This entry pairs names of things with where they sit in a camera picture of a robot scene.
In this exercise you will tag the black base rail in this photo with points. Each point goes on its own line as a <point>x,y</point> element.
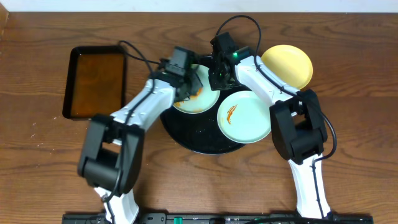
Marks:
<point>164,218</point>

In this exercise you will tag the yellow plate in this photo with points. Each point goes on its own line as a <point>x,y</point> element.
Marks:
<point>290,64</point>

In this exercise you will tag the light green plate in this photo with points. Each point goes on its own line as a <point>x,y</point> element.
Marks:
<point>205,97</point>
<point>243,117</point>

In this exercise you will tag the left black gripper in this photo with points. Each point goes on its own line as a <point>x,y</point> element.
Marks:
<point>193,86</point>

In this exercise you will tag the round black serving tray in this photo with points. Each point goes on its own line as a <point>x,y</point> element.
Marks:
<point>200,132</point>

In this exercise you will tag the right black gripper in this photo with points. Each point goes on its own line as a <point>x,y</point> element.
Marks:
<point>216,85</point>

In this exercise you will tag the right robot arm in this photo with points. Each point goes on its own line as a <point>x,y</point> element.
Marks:
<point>297,123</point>

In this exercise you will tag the black rectangular wash tray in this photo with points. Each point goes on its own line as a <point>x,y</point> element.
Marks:
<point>96,81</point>

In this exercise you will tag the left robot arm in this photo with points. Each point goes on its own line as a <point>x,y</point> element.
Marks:
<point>111,157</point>

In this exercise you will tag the green and orange sponge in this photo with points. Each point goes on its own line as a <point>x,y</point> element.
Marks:
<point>189,98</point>

